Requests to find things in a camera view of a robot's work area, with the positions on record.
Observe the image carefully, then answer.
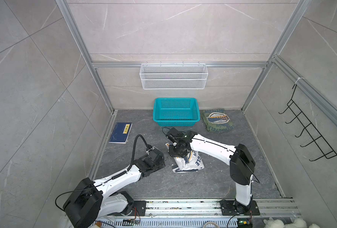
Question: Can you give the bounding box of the white patterned tank top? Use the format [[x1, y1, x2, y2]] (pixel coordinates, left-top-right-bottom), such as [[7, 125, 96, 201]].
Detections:
[[172, 150, 205, 173]]

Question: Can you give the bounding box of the green tank top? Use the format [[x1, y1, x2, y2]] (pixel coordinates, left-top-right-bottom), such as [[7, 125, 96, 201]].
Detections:
[[201, 109, 234, 133]]

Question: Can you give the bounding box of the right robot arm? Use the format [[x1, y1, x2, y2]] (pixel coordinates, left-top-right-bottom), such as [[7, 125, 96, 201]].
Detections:
[[165, 128, 256, 214]]

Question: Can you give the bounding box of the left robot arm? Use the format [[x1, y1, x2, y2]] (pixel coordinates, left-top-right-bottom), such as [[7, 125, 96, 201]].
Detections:
[[62, 147, 165, 228]]

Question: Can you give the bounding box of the teal plastic basket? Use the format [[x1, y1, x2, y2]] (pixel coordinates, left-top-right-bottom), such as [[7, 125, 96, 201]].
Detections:
[[153, 98, 200, 127]]

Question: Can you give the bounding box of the blue book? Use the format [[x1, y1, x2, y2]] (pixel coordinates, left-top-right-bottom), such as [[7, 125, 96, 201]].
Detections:
[[109, 122, 132, 144]]

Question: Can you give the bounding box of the white plush toy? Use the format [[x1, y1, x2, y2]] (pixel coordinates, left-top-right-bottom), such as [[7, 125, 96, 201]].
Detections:
[[263, 217, 321, 228]]

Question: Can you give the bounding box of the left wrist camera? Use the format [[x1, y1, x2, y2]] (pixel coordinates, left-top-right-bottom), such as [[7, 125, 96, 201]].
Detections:
[[146, 145, 161, 155]]

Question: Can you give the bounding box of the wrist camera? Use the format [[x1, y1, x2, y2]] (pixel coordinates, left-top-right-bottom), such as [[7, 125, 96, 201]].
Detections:
[[165, 127, 184, 143], [146, 145, 161, 155]]

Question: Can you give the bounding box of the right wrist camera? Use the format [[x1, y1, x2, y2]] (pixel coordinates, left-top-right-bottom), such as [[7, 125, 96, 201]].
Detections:
[[165, 127, 184, 143]]

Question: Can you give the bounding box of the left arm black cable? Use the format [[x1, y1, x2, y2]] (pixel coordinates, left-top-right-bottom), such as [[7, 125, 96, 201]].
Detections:
[[127, 134, 152, 172]]

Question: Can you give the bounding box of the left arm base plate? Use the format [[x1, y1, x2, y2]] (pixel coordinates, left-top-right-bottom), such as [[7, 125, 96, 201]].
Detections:
[[114, 200, 147, 217]]

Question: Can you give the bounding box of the white wire mesh shelf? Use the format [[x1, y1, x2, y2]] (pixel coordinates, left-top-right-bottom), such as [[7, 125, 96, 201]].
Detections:
[[140, 63, 208, 90]]

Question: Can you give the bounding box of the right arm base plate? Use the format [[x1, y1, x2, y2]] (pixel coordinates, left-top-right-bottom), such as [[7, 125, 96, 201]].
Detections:
[[219, 199, 260, 216]]

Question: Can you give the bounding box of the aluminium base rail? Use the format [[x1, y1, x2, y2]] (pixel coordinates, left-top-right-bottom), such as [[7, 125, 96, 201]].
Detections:
[[133, 198, 301, 218]]

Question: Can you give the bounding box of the black wire hook rack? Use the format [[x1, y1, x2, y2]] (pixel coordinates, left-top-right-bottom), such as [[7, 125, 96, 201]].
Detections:
[[278, 85, 337, 162]]

